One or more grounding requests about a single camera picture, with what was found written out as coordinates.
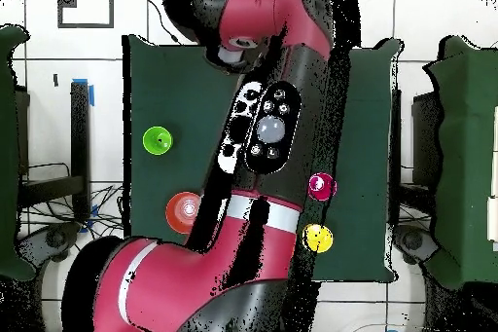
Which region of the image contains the green cup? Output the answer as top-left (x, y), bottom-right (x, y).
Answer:
top-left (142, 126), bottom-right (174, 156)

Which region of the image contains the pink-red cup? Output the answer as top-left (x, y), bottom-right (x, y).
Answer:
top-left (307, 172), bottom-right (338, 202)

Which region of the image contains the small red-orange bowl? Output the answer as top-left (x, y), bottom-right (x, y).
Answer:
top-left (164, 191), bottom-right (202, 236)

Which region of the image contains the yellow cup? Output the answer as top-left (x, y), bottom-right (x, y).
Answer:
top-left (302, 223), bottom-right (335, 254)

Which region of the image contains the dark green tablecloth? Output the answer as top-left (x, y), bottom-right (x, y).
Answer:
top-left (122, 33), bottom-right (402, 284)

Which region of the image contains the blue tape piece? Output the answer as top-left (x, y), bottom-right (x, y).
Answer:
top-left (71, 77), bottom-right (95, 107)

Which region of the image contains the neighbouring green cloth table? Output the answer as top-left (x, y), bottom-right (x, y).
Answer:
top-left (423, 34), bottom-right (498, 290)
top-left (0, 23), bottom-right (38, 282)

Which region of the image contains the white panel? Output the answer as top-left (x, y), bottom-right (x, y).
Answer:
top-left (485, 105), bottom-right (498, 243)

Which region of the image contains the tangle of cables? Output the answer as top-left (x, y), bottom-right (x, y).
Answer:
top-left (18, 183), bottom-right (125, 245)

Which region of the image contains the black metal frame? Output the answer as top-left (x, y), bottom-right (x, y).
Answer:
top-left (17, 80), bottom-right (91, 222)
top-left (389, 88), bottom-right (437, 216)

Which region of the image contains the dark grey pedestal base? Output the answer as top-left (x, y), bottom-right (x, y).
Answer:
top-left (17, 222), bottom-right (83, 265)
top-left (392, 224), bottom-right (443, 265)

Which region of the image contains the black cable with plug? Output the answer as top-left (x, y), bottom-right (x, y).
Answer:
top-left (140, 0), bottom-right (182, 45)

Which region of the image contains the black square frame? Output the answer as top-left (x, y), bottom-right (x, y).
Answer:
top-left (56, 0), bottom-right (115, 29)

